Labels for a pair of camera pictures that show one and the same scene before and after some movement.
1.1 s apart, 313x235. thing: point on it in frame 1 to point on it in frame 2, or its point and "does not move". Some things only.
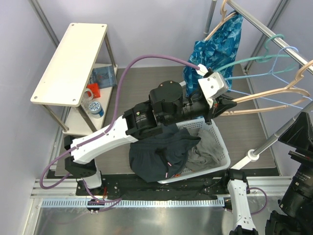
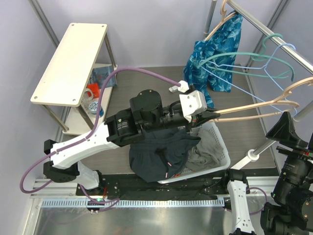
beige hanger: (300, 75) to (278, 100)
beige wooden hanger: (222, 10) does not move
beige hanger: (232, 112) to (277, 100)
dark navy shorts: (162, 156) does not move
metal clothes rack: (252, 154) does not move
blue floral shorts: (217, 52) does not move
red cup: (95, 88) does not move
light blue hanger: (268, 73) to (235, 68)
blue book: (104, 76) does not move
